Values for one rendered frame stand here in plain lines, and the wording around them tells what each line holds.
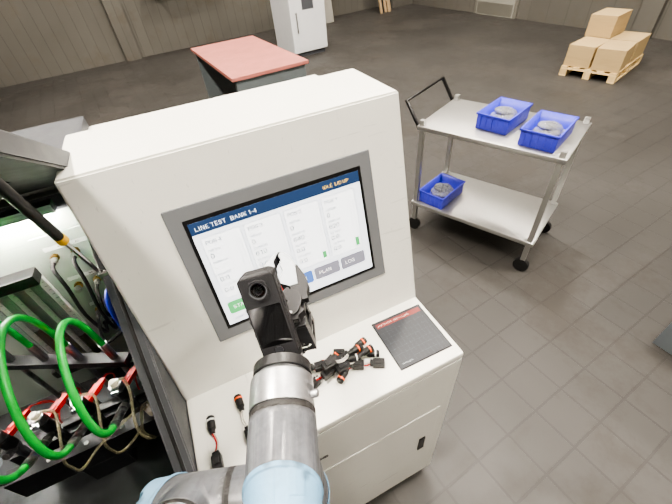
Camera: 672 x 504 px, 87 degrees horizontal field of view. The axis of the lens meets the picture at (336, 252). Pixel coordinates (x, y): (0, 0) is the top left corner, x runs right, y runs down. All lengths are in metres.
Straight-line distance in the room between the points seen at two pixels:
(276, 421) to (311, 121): 0.59
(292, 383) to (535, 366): 1.96
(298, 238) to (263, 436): 0.53
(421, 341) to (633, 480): 1.38
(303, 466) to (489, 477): 1.62
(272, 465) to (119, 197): 0.56
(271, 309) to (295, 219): 0.42
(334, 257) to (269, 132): 0.34
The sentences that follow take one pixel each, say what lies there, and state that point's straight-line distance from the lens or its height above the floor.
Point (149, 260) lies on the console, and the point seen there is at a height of 1.36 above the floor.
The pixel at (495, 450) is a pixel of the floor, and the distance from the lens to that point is 2.02.
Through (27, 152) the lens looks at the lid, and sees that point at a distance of 0.69.
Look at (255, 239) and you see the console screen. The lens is 0.82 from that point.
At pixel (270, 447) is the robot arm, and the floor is 1.47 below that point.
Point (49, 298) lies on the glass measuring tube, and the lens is 1.15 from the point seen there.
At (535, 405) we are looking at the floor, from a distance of 2.17.
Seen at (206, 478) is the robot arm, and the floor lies 1.37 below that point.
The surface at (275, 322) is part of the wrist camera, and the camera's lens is 0.44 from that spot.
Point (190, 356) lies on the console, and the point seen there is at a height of 1.10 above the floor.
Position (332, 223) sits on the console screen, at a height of 1.30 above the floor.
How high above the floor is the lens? 1.84
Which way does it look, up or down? 43 degrees down
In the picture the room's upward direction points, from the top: 6 degrees counter-clockwise
